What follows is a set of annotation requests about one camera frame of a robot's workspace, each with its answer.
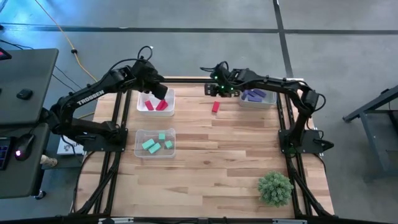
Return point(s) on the small teal cube block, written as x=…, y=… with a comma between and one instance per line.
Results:
x=161, y=136
x=168, y=144

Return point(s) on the black computer mouse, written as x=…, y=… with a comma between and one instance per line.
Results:
x=24, y=146

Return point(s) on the silver bracket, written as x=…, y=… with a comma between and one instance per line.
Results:
x=290, y=221
x=119, y=220

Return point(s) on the small black puck device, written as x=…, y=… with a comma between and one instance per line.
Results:
x=24, y=94

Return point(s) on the dark grey side table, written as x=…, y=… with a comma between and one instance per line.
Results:
x=374, y=140

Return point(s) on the clear bin top left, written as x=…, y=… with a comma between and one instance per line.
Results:
x=140, y=109

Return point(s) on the white printed sheet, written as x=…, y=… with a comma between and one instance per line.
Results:
x=66, y=149

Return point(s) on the black keyboard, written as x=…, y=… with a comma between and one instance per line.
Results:
x=3, y=154

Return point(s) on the green artificial plant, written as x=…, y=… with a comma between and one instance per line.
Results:
x=275, y=188

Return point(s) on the black device with red light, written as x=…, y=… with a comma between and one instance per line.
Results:
x=3, y=54

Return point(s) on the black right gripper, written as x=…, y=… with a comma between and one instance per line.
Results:
x=230, y=81

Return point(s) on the dark grey desk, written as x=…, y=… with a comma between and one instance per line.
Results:
x=28, y=77

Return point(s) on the light grey plastic bin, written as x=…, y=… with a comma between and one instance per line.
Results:
x=270, y=102

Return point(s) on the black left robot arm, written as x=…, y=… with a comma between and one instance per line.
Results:
x=90, y=97

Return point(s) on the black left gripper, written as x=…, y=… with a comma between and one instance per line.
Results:
x=146, y=76

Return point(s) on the small beige object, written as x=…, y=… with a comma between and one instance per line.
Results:
x=48, y=160

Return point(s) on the black aluminium table frame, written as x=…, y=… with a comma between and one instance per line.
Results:
x=186, y=80

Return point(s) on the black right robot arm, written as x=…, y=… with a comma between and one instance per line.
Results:
x=273, y=83

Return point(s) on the black desk caster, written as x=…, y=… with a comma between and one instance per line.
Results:
x=40, y=195

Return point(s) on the clear plastic bin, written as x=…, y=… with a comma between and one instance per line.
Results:
x=169, y=154

